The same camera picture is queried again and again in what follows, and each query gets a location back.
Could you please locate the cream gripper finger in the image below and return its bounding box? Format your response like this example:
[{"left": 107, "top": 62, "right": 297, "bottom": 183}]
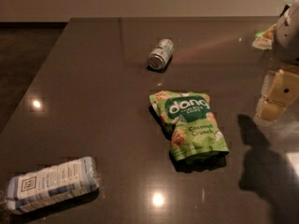
[{"left": 254, "top": 66, "right": 299, "bottom": 122}]

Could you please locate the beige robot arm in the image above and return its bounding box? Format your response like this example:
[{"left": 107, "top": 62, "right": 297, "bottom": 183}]
[{"left": 252, "top": 0, "right": 299, "bottom": 126}]

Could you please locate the silver green 7up can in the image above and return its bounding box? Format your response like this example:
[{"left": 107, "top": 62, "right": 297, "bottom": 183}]
[{"left": 148, "top": 39, "right": 174, "bottom": 70}]

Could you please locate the green dang chips bag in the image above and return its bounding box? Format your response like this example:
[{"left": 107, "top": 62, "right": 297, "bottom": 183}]
[{"left": 149, "top": 91, "right": 229, "bottom": 164}]

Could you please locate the white blue wrapped package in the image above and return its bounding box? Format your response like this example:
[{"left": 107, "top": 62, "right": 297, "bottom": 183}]
[{"left": 7, "top": 157, "right": 100, "bottom": 215}]

